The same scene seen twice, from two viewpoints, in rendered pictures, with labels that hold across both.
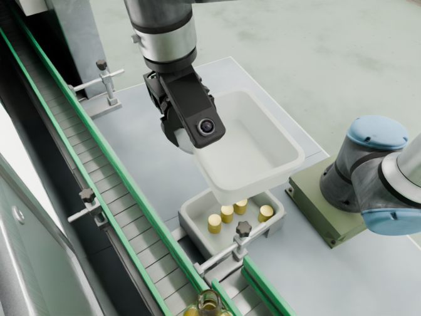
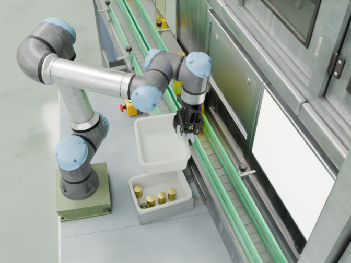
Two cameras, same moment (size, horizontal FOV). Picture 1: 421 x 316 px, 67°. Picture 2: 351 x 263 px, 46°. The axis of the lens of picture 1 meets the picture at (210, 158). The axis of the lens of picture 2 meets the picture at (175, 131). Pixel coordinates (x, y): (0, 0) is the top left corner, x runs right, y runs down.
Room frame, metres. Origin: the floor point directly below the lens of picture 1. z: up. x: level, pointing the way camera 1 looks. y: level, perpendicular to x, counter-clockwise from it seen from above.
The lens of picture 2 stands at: (1.32, 0.28, 2.19)
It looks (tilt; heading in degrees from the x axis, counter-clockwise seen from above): 47 degrees down; 197
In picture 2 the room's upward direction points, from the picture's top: straight up
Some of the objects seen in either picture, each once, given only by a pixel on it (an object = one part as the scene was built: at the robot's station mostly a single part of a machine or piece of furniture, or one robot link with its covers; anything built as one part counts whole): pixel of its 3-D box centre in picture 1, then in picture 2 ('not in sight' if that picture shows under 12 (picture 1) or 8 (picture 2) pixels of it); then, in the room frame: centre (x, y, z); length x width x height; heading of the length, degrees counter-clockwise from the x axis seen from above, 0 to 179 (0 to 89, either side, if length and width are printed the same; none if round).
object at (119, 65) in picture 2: not in sight; (118, 71); (-0.28, -0.51, 0.79); 0.08 x 0.08 x 0.08; 36
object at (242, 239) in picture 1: (232, 248); not in sight; (0.26, -0.04, 0.95); 0.17 x 0.03 x 0.12; 126
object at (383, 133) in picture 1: (371, 148); (73, 157); (0.48, -0.36, 1.00); 0.13 x 0.12 x 0.14; 178
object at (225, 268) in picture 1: (223, 273); not in sight; (0.25, -0.03, 0.85); 0.09 x 0.04 x 0.07; 126
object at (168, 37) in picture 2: not in sight; (167, 45); (-0.51, -0.31, 0.84); 0.95 x 0.09 x 0.11; 36
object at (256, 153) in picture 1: (233, 147); (162, 145); (0.40, -0.04, 1.08); 0.22 x 0.17 x 0.09; 26
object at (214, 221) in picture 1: (214, 224); (172, 194); (0.40, -0.01, 0.79); 0.04 x 0.04 x 0.04
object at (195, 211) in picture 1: (231, 217); (160, 193); (0.41, -0.05, 0.80); 0.22 x 0.17 x 0.09; 126
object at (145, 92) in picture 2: not in sight; (83, 76); (0.49, -0.25, 1.41); 0.49 x 0.11 x 0.12; 88
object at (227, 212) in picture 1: (227, 213); (161, 198); (0.43, -0.04, 0.79); 0.04 x 0.04 x 0.04
